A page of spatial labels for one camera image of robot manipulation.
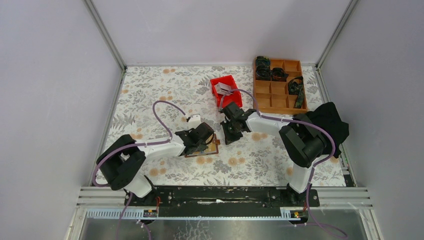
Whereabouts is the brown leather card holder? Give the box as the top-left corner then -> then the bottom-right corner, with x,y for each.
184,133 -> 221,158

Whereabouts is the red plastic bin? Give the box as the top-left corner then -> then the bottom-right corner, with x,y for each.
210,75 -> 243,109

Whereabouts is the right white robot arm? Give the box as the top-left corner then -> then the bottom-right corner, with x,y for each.
220,102 -> 336,206

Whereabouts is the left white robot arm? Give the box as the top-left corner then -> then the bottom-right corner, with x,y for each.
95,122 -> 214,206

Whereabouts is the floral table mat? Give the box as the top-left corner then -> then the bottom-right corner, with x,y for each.
94,65 -> 347,187

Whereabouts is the orange compartment tray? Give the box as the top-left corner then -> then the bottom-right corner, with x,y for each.
253,58 -> 308,115

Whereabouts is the rolled camouflage belt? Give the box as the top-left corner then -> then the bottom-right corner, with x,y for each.
255,56 -> 272,81

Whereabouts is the rolled black belt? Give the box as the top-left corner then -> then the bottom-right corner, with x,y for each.
271,67 -> 289,82

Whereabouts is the black cloth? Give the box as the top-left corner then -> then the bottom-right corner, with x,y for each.
306,102 -> 350,159

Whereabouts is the perforated metal strip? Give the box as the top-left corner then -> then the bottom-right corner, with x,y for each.
86,206 -> 309,222

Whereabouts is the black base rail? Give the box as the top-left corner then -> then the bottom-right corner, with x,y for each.
124,185 -> 320,218

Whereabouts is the camouflage strap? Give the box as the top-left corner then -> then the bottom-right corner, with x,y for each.
287,76 -> 306,109

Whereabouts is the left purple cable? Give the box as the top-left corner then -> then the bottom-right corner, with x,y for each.
92,100 -> 188,240

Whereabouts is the purple cable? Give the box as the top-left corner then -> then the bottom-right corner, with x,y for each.
217,88 -> 349,239
92,100 -> 188,240

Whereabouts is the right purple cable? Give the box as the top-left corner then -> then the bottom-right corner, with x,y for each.
217,88 -> 349,239

